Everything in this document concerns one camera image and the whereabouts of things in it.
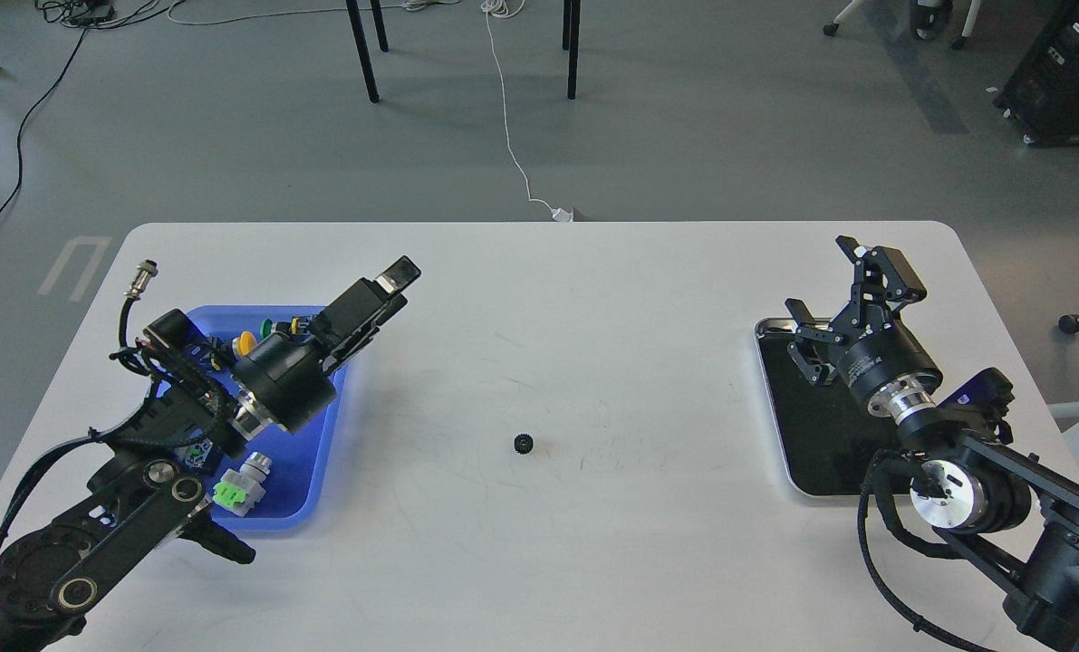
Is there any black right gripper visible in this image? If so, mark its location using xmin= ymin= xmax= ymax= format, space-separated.
xmin=786 ymin=235 xmax=942 ymax=418

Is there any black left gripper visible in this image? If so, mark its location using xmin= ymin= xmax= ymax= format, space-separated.
xmin=231 ymin=256 xmax=420 ymax=435

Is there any small black gear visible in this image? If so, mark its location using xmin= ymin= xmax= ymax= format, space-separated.
xmin=513 ymin=433 xmax=535 ymax=456

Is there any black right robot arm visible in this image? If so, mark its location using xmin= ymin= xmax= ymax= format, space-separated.
xmin=786 ymin=235 xmax=1079 ymax=651

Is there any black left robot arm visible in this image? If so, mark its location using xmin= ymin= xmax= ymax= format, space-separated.
xmin=0 ymin=256 xmax=420 ymax=651

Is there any silver metal tray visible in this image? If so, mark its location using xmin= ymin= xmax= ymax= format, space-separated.
xmin=754 ymin=317 xmax=899 ymax=501

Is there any black table leg left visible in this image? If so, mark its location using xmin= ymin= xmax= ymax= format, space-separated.
xmin=345 ymin=0 xmax=390 ymax=104

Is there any black table leg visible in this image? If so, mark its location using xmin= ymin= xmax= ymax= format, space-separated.
xmin=563 ymin=0 xmax=582 ymax=101
xmin=345 ymin=0 xmax=390 ymax=104

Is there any black equipment cart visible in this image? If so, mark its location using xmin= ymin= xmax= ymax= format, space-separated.
xmin=992 ymin=1 xmax=1079 ymax=148

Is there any white office chair base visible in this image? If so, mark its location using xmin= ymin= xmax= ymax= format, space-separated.
xmin=822 ymin=1 xmax=984 ymax=51

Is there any black table leg right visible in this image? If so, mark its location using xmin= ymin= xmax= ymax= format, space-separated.
xmin=563 ymin=0 xmax=582 ymax=101

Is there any yellow push button switch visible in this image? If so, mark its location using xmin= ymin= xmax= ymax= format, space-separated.
xmin=229 ymin=331 xmax=258 ymax=359

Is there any white green selector switch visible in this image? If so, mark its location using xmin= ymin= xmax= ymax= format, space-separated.
xmin=211 ymin=451 xmax=273 ymax=517

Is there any red push button switch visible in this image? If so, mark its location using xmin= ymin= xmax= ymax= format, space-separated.
xmin=176 ymin=442 xmax=223 ymax=475

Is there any white cable on floor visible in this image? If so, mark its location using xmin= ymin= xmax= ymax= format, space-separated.
xmin=402 ymin=0 xmax=573 ymax=222

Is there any black cable on floor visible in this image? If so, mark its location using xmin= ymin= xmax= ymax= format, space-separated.
xmin=0 ymin=0 xmax=169 ymax=325

